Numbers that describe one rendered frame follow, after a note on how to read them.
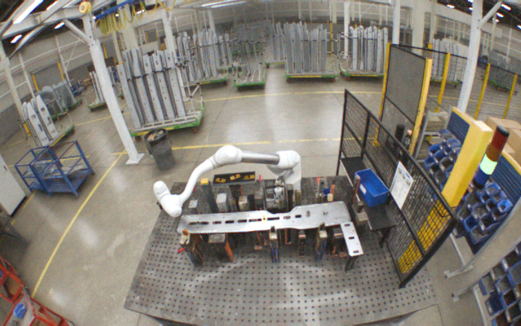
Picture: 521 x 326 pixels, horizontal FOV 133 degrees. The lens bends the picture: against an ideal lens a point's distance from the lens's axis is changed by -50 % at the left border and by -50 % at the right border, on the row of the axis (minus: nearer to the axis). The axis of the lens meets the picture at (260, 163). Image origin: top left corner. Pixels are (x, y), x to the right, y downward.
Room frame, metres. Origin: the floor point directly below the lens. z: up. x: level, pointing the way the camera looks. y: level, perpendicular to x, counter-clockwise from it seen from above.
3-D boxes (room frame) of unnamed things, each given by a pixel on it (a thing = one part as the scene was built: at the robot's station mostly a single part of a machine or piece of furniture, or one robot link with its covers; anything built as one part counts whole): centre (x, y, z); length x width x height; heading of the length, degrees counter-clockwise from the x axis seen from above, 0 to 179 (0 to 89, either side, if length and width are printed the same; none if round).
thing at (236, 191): (1.44, 0.24, 0.92); 0.10 x 0.08 x 0.45; 87
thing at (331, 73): (7.95, -2.24, 0.88); 1.91 x 1.00 x 1.76; 80
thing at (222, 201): (1.28, 0.34, 0.90); 0.13 x 0.10 x 0.41; 177
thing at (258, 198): (1.29, 0.05, 0.89); 0.13 x 0.11 x 0.38; 177
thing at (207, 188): (1.45, 0.50, 0.92); 0.08 x 0.08 x 0.44; 87
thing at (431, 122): (2.61, -2.63, 0.65); 1.00 x 0.50 x 1.30; 173
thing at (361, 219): (0.93, -0.71, 0.88); 0.08 x 0.08 x 0.36; 87
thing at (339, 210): (1.09, 0.04, 1.00); 1.38 x 0.22 x 0.02; 87
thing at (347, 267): (0.68, -0.58, 0.84); 0.11 x 0.06 x 0.29; 177
